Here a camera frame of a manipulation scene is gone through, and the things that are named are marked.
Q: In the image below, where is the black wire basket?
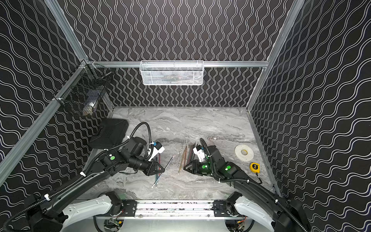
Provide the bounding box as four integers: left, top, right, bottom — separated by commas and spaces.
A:
57, 63, 113, 117

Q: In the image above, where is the black plastic case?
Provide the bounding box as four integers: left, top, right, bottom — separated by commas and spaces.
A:
88, 119, 128, 149

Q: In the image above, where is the yellow tape measure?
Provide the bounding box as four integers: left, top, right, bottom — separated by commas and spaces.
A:
249, 162, 262, 184

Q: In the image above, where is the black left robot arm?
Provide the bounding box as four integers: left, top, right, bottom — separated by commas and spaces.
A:
3, 122, 165, 232

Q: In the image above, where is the aluminium corner post left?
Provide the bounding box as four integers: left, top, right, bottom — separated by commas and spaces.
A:
44, 0, 88, 61

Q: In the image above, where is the aluminium corner post right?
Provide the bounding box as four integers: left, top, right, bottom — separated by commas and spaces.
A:
246, 0, 305, 112

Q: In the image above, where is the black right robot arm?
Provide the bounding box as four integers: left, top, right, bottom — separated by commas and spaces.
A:
183, 139, 312, 232

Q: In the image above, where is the white tape roll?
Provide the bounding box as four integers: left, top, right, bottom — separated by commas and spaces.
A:
234, 145, 254, 162

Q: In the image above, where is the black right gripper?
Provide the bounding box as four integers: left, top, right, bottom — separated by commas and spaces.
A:
183, 159, 216, 174

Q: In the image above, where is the aluminium corner post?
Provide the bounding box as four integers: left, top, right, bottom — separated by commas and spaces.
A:
44, 0, 88, 61
246, 0, 305, 112

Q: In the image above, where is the aluminium back rail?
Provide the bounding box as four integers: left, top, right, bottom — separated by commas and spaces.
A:
87, 61, 269, 68

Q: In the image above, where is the aluminium left side rail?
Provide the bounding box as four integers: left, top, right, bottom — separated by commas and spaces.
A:
1, 61, 87, 184

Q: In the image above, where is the white wire basket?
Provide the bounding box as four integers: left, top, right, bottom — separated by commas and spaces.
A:
139, 64, 205, 86

